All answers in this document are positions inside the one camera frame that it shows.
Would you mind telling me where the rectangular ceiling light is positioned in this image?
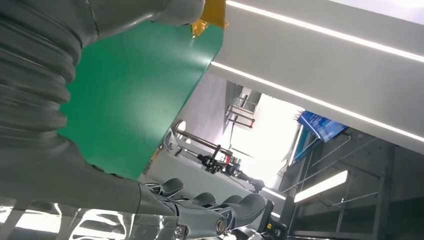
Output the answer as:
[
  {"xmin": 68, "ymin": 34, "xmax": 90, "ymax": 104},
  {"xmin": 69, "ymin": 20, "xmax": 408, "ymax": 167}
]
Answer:
[{"xmin": 293, "ymin": 169, "xmax": 349, "ymax": 204}]

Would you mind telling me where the white wall light strip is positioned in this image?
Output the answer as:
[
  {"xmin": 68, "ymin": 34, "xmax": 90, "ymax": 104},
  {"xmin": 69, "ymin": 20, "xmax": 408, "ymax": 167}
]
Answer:
[
  {"xmin": 210, "ymin": 60, "xmax": 424, "ymax": 144},
  {"xmin": 226, "ymin": 0, "xmax": 424, "ymax": 64}
]

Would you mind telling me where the white machine base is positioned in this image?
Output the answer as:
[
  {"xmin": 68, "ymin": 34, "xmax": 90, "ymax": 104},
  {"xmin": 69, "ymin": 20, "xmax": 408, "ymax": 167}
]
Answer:
[{"xmin": 139, "ymin": 119, "xmax": 289, "ymax": 240}]

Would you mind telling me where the yellow taped cardboard box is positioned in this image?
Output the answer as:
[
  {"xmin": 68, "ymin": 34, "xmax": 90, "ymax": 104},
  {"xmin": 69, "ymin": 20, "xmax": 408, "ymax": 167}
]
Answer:
[{"xmin": 191, "ymin": 0, "xmax": 230, "ymax": 38}]

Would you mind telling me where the grey metal shelf rack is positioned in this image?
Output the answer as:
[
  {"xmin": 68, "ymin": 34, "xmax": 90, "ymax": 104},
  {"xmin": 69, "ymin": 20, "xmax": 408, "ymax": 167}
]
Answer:
[{"xmin": 281, "ymin": 129, "xmax": 424, "ymax": 240}]

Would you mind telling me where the grey metal frame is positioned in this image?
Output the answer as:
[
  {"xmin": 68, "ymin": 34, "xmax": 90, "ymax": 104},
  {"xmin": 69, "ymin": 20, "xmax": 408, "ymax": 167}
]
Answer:
[{"xmin": 225, "ymin": 84, "xmax": 263, "ymax": 130}]

